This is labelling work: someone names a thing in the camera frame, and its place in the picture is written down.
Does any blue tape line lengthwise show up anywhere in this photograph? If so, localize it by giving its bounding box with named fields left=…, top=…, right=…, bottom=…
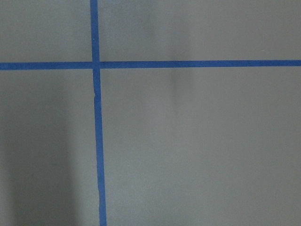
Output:
left=90, top=0, right=107, bottom=226

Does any blue tape line crosswise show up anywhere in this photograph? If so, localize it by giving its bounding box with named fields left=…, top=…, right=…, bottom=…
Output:
left=0, top=60, right=301, bottom=71

